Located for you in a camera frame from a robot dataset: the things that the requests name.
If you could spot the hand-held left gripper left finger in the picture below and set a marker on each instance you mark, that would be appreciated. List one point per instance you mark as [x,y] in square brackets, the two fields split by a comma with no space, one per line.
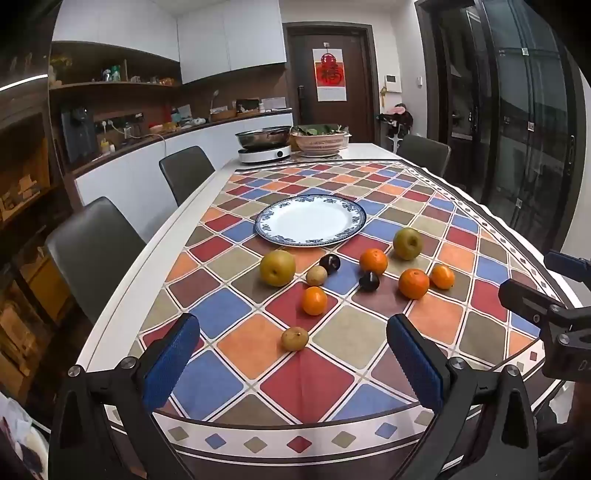
[168,364]

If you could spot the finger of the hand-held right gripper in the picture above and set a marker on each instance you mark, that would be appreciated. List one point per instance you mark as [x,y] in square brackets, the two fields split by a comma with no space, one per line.
[568,265]
[526,300]

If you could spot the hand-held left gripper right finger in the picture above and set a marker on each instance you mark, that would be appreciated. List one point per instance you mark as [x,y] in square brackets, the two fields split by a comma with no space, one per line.
[415,360]

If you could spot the large orange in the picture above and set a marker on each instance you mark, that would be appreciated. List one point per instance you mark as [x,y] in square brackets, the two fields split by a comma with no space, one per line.
[374,261]
[414,283]

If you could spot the small orange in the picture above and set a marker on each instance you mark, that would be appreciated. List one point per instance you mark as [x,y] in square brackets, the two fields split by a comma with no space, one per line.
[315,300]
[442,276]

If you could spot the dark purple plum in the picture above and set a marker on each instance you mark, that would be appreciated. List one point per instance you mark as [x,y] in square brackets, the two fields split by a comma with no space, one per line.
[330,263]
[369,281]

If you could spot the green pear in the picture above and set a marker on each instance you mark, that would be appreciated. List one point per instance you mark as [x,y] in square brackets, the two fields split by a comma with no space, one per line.
[408,243]

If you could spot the small brown kiwi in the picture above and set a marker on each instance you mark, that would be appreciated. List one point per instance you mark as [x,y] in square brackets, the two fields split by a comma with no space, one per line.
[295,338]
[316,275]

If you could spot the yellow pear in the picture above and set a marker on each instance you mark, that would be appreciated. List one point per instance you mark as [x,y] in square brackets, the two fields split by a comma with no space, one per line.
[277,268]

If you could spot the blue rimmed white plate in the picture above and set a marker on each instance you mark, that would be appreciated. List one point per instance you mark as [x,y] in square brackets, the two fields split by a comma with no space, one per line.
[309,220]

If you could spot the colourful checkered tablecloth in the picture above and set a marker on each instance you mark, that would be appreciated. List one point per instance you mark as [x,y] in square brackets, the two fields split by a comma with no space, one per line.
[240,341]

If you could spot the grey dining chair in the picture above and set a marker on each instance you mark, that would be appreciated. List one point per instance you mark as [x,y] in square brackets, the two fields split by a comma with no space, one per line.
[92,249]
[425,152]
[187,173]

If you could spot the glass sliding door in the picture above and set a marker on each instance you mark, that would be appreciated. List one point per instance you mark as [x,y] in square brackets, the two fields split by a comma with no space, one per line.
[517,129]

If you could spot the white plastic bag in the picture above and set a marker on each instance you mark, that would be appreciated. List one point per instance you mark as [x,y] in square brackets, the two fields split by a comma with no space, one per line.
[21,438]

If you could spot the white counter cabinet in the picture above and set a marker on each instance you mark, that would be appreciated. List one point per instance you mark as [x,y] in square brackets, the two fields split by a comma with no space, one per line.
[134,184]

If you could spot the baby high chair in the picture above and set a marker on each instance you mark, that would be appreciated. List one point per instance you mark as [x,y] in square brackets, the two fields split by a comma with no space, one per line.
[397,124]

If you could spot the wooden bookshelf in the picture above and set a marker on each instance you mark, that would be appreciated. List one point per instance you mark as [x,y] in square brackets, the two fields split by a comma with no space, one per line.
[23,194]

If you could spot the white induction cooker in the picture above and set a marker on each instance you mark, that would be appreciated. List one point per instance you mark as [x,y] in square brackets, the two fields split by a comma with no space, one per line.
[263,155]

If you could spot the pink plastic basket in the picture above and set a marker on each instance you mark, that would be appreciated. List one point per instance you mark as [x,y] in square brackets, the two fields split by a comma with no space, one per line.
[321,144]

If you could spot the steel pan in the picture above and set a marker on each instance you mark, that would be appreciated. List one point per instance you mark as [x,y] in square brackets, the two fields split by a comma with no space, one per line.
[261,137]

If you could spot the black countertop appliance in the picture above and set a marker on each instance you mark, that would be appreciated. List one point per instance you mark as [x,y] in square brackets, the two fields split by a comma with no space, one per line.
[78,136]

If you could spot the green leafy vegetables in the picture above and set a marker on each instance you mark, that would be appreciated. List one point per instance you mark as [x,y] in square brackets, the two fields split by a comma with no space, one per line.
[318,130]

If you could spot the white intercom panel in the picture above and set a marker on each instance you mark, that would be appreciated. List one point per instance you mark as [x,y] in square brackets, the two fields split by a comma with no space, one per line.
[392,83]

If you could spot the dark wooden door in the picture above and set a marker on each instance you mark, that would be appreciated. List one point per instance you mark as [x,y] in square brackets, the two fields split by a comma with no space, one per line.
[360,92]

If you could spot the white upper cabinet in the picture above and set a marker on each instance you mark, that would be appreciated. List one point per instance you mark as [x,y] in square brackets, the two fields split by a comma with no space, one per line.
[221,37]

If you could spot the wooden wall shelf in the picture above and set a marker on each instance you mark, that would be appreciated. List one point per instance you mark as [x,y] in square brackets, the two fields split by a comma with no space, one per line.
[115,85]

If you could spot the red wall calendar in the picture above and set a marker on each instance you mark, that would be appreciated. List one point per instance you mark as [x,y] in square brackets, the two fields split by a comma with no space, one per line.
[328,74]

